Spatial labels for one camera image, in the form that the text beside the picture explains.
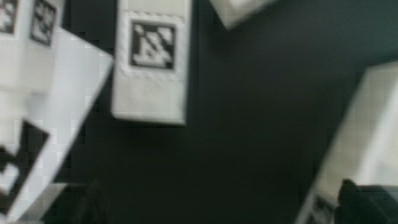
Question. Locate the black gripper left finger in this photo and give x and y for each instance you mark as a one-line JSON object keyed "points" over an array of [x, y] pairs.
{"points": [[69, 204]]}

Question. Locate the white square tabletop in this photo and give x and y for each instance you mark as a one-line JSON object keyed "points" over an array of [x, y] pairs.
{"points": [[53, 71]]}

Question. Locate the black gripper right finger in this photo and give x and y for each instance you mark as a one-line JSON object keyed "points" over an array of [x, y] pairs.
{"points": [[366, 204]]}

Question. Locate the white leg being assembled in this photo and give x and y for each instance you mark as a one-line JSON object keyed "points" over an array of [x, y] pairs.
{"points": [[151, 61]]}

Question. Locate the white U-shaped fence frame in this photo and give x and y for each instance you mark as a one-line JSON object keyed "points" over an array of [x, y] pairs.
{"points": [[360, 158]]}

